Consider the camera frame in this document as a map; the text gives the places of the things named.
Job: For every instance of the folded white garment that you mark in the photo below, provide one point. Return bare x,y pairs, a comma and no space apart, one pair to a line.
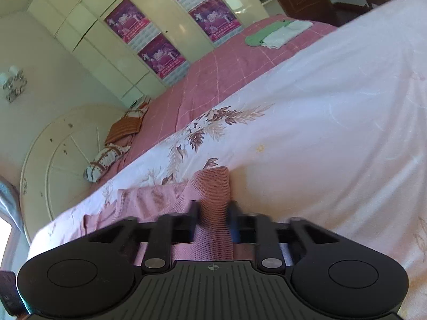
280,37

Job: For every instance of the folded green garment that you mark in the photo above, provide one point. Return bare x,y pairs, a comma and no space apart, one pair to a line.
256,39

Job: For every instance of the grey curtain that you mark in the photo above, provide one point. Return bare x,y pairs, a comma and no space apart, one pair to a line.
10,203

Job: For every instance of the lower right purple poster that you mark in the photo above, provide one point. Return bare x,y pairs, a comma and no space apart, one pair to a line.
216,20

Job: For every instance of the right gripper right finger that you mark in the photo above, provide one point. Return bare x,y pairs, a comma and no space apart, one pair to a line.
258,231

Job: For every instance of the cream round headboard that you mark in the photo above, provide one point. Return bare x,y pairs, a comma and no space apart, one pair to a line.
52,175

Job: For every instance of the wall sconce lamp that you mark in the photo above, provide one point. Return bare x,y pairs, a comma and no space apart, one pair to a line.
13,83

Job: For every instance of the upper left purple poster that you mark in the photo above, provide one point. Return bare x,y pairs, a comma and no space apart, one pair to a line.
126,20

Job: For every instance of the lower left purple poster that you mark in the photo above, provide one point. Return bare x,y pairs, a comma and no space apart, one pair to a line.
161,56

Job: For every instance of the floral patterned pillow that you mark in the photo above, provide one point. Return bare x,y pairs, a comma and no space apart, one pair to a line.
103,161

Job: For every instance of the white floral quilt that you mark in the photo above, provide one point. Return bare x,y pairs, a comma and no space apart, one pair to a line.
336,134

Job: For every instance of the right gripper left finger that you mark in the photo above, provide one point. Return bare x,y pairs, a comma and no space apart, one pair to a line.
167,231

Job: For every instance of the pink knit sweater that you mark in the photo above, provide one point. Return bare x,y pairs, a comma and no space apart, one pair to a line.
187,209

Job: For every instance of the orange striped pillow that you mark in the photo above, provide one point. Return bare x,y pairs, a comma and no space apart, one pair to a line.
122,128

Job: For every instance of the pink checked bed sheet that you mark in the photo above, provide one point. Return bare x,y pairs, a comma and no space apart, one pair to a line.
211,80

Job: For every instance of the window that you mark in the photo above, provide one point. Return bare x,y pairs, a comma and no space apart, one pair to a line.
5,233

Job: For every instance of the cream wardrobe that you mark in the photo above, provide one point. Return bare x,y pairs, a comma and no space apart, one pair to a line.
140,48

